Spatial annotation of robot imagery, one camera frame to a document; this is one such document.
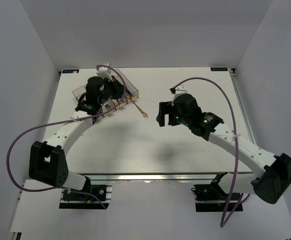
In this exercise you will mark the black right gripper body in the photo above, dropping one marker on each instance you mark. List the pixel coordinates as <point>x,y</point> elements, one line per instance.
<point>178,120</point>

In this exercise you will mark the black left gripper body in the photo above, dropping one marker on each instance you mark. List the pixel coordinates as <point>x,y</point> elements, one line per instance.
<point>110,90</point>

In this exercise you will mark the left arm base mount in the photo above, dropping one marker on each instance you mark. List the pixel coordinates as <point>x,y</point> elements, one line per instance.
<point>73,201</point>

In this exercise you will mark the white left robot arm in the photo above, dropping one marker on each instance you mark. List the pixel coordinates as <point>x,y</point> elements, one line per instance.
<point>47,163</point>

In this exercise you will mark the blue handled knife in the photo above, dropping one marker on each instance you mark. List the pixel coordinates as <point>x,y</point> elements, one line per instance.
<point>128,92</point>

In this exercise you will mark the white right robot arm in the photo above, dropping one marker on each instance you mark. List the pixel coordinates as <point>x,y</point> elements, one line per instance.
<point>271,173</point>

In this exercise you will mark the ornate gold fork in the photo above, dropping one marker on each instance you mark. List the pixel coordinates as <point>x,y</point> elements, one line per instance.
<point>143,113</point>

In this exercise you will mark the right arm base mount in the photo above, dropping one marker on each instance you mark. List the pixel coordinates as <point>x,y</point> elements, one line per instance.
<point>210,198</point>

